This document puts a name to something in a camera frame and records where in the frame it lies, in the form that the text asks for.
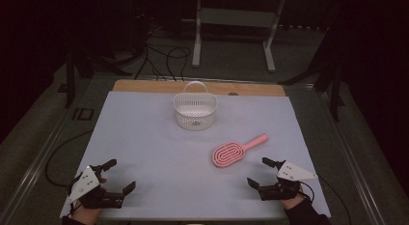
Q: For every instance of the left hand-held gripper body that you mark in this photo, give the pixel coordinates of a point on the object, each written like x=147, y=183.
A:
x=85, y=184

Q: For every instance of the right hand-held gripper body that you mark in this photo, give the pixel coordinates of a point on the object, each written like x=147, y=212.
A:
x=292, y=173

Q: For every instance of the pink hairbrush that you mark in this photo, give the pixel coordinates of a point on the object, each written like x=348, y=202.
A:
x=226, y=154

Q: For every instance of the white plastic basket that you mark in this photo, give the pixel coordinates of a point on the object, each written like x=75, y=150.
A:
x=195, y=120

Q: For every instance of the person's right hand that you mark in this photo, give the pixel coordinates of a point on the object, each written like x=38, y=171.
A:
x=293, y=202

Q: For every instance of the person's left hand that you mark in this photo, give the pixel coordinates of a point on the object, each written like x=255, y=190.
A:
x=85, y=215

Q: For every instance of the white table mat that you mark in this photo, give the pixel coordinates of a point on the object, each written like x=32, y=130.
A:
x=160, y=154

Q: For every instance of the black stand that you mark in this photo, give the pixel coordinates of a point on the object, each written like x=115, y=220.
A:
x=336, y=90
x=70, y=77

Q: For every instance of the white metal stand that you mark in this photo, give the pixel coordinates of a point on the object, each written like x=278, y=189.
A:
x=236, y=17

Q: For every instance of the metal floor rail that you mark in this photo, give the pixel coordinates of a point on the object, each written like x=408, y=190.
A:
x=357, y=173
x=29, y=183

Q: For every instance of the black floor socket frame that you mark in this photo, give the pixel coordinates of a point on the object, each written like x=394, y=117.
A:
x=83, y=114

